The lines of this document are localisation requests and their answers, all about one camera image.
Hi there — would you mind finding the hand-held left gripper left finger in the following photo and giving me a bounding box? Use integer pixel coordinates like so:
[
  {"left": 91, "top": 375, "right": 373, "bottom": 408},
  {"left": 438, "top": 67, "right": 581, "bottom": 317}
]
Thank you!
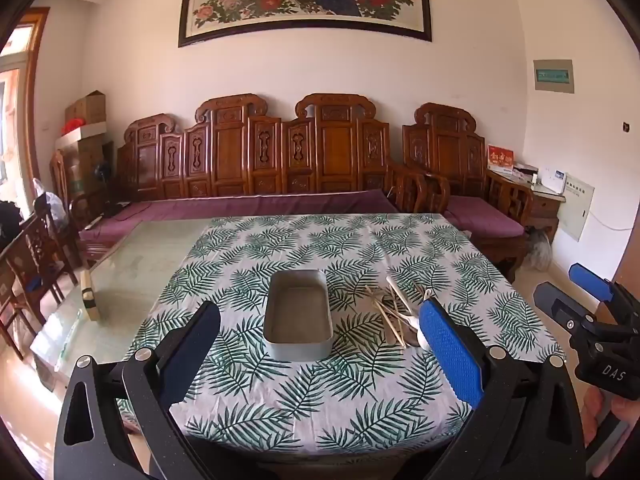
[{"left": 54, "top": 301, "right": 222, "bottom": 480}]

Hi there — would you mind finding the black standing fan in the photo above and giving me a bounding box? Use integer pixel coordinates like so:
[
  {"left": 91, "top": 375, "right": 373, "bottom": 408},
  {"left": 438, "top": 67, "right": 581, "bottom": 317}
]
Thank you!
[{"left": 92, "top": 160, "right": 119, "bottom": 211}]

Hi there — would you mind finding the wooden dining chair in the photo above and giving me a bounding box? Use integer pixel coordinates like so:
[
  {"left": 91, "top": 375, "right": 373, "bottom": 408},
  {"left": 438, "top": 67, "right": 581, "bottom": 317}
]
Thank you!
[
  {"left": 49, "top": 150, "right": 101, "bottom": 266},
  {"left": 0, "top": 212, "right": 67, "bottom": 361}
]

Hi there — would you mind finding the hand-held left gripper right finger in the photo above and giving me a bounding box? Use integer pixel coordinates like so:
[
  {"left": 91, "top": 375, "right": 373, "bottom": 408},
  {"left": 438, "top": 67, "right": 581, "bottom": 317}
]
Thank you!
[{"left": 418, "top": 298, "right": 587, "bottom": 480}]

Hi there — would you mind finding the purple armchair cushion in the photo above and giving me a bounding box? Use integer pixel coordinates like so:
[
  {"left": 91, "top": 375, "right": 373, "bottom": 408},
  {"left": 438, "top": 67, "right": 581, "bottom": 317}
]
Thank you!
[{"left": 445, "top": 195, "right": 526, "bottom": 239}]

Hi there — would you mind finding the brown cardboard box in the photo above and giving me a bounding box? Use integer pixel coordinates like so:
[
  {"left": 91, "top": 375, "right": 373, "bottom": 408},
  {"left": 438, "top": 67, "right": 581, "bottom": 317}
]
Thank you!
[{"left": 65, "top": 90, "right": 107, "bottom": 126}]

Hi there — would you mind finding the clear plastic bag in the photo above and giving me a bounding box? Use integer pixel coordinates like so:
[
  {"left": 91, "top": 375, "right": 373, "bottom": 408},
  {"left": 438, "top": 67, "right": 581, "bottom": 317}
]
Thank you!
[{"left": 525, "top": 227, "right": 554, "bottom": 272}]

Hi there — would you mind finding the carved wooden sofa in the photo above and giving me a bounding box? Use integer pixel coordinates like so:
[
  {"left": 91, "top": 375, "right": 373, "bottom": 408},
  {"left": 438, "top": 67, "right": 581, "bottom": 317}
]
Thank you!
[{"left": 116, "top": 93, "right": 401, "bottom": 261}]

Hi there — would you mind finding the rectangular metal tray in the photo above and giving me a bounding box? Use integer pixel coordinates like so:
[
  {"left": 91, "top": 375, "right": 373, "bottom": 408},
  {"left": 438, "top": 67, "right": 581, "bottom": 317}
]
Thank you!
[{"left": 263, "top": 269, "right": 334, "bottom": 362}]

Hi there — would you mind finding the wooden side table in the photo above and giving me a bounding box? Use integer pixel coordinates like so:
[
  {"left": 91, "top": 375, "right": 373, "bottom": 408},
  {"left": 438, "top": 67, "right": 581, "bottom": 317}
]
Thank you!
[{"left": 487, "top": 167, "right": 567, "bottom": 246}]

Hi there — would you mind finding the carved wooden armchair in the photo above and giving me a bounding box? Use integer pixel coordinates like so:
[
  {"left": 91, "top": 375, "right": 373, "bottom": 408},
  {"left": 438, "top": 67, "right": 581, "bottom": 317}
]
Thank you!
[{"left": 387, "top": 102, "right": 535, "bottom": 281}]

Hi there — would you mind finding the wooden block with black band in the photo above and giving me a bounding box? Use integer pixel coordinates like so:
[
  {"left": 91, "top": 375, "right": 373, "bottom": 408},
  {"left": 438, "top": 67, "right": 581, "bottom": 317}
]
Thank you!
[{"left": 80, "top": 269, "right": 101, "bottom": 321}]

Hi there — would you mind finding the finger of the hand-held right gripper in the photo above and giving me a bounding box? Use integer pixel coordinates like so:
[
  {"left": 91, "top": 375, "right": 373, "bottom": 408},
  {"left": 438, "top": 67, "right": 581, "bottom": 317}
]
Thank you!
[
  {"left": 569, "top": 263, "right": 640, "bottom": 318},
  {"left": 533, "top": 283, "right": 599, "bottom": 335}
]

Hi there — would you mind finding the white wall cabinet door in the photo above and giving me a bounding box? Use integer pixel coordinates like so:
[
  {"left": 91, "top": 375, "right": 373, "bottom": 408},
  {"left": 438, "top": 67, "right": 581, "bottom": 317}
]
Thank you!
[{"left": 556, "top": 172, "right": 596, "bottom": 244}]

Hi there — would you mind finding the stack of cardboard boxes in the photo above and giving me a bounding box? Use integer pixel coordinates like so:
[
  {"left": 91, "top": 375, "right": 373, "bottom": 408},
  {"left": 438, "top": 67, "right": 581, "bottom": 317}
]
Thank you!
[{"left": 64, "top": 137, "right": 116, "bottom": 196}]

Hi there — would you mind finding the person's right hand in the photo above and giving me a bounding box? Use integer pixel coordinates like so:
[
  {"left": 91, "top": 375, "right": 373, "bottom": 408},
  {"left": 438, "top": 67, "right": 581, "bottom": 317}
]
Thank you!
[{"left": 582, "top": 387, "right": 640, "bottom": 461}]

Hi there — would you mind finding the red gift box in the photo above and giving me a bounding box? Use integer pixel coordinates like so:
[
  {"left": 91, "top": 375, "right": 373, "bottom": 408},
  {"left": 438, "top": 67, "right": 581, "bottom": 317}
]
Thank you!
[{"left": 487, "top": 144, "right": 516, "bottom": 174}]

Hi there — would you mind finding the wooden door frame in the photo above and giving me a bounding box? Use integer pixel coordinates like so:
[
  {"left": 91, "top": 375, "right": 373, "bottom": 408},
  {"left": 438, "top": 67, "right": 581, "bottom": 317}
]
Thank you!
[{"left": 0, "top": 6, "right": 52, "bottom": 211}]

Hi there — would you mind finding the flat white box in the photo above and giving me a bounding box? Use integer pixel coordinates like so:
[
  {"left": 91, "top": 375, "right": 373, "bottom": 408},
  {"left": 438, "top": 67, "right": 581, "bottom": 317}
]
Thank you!
[{"left": 54, "top": 121, "right": 109, "bottom": 152}]

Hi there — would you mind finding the white plastic bag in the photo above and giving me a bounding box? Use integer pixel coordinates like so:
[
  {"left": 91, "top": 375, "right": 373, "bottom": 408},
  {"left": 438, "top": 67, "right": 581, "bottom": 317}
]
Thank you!
[{"left": 32, "top": 177, "right": 69, "bottom": 232}]

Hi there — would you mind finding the grey wall electrical panel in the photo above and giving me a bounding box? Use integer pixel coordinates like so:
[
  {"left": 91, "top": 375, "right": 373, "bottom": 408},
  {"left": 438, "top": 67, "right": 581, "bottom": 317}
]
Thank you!
[{"left": 532, "top": 59, "right": 575, "bottom": 94}]

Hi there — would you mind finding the pile of wooden chopsticks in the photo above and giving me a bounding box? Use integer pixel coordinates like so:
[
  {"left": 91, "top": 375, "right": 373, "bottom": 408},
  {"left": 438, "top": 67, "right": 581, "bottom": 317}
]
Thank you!
[{"left": 364, "top": 282, "right": 435, "bottom": 350}]

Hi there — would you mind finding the long purple sofa cushion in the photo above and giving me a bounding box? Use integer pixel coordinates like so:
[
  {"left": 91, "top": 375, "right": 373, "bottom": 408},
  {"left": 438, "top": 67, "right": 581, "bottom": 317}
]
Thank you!
[{"left": 79, "top": 191, "right": 401, "bottom": 244}]

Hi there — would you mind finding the leaf print tablecloth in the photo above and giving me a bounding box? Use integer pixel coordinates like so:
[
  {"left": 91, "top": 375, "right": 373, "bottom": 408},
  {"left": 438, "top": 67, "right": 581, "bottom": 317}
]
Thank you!
[{"left": 116, "top": 213, "right": 566, "bottom": 461}]

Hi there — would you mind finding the white box with blue label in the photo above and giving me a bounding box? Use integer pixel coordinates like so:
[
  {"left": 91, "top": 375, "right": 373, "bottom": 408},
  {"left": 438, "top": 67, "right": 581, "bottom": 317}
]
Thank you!
[{"left": 537, "top": 167, "right": 569, "bottom": 194}]

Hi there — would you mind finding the black clothing pile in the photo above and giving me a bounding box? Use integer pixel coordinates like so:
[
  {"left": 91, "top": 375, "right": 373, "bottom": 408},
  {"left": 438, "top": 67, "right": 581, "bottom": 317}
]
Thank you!
[{"left": 0, "top": 200, "right": 24, "bottom": 252}]

